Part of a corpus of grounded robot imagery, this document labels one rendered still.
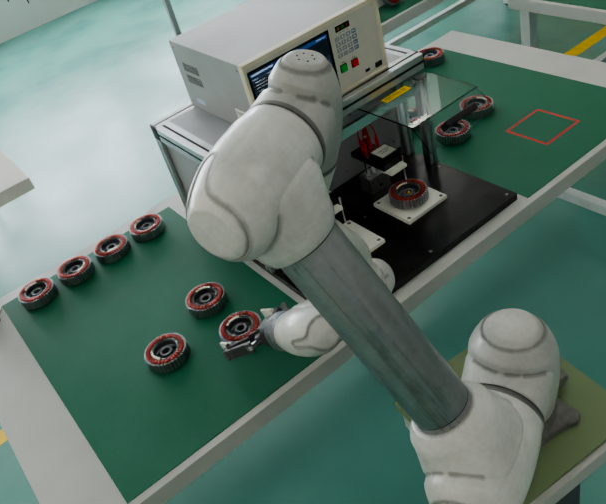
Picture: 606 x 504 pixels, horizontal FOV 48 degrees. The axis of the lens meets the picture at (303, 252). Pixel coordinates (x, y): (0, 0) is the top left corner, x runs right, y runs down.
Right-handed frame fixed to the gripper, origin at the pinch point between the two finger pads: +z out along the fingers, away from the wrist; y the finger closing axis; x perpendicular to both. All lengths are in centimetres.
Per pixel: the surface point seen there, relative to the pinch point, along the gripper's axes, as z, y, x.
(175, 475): -12.8, 35.6, 11.5
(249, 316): 2.5, -3.8, -1.6
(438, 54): 42, -141, -25
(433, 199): -6, -66, 4
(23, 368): 42, 44, -20
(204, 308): 14.1, 1.3, -8.2
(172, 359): 7.2, 17.4, -4.3
